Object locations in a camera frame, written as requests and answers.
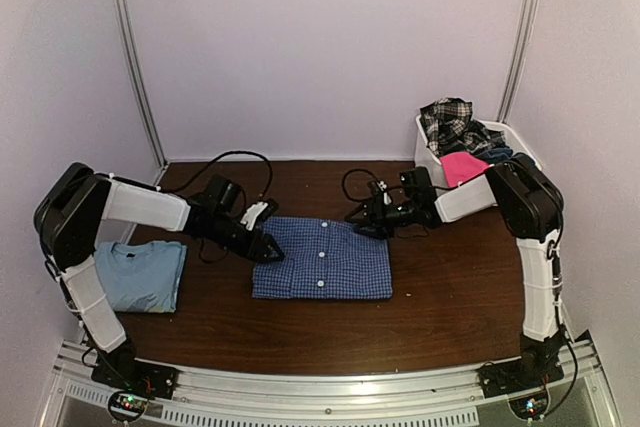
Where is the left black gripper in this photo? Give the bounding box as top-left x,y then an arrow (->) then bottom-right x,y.
209,214 -> 286,265

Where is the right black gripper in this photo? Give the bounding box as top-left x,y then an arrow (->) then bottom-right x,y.
347,195 -> 420,239

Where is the blue dotted shirt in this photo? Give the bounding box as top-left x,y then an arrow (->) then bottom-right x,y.
252,217 -> 393,301

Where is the light blue printed t-shirt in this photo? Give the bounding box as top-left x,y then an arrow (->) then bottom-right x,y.
95,241 -> 188,314

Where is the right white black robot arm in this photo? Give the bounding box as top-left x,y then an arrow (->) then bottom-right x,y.
344,153 -> 565,389

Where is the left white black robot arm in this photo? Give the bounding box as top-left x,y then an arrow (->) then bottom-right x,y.
33,162 -> 285,391

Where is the white plastic laundry basket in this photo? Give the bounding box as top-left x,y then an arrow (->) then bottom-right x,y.
414,114 -> 541,196

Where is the pink garment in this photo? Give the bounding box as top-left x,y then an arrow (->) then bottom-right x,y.
440,152 -> 490,188

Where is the dark plaid shirt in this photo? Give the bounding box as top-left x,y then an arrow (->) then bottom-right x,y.
419,97 -> 508,157

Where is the navy blue garment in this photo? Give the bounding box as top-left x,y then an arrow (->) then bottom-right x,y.
475,147 -> 514,164

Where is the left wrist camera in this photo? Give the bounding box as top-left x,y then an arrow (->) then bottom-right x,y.
240,199 -> 279,231

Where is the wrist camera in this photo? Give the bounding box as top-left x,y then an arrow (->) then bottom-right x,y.
368,180 -> 393,205
240,199 -> 279,231

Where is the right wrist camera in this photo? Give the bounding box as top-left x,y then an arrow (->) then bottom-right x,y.
368,180 -> 393,205

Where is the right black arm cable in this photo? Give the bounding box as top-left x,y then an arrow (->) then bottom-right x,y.
342,169 -> 401,203

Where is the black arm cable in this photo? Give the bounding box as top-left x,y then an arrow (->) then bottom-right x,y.
184,150 -> 274,198
342,169 -> 401,203

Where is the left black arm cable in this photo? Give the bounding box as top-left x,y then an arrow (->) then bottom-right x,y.
184,150 -> 274,198

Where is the front aluminium frame rail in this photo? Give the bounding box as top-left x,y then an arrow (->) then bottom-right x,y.
35,340 -> 621,426

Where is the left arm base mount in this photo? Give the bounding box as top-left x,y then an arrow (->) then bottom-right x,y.
91,360 -> 179,423

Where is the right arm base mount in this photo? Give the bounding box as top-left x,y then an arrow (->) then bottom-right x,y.
476,359 -> 564,422

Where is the right aluminium frame post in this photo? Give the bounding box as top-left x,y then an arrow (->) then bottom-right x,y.
497,0 -> 540,123

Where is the aluminium frame post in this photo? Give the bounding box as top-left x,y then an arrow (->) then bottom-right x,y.
113,0 -> 168,169
497,0 -> 540,123

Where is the left aluminium frame post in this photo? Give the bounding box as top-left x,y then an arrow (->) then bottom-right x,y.
113,0 -> 168,169

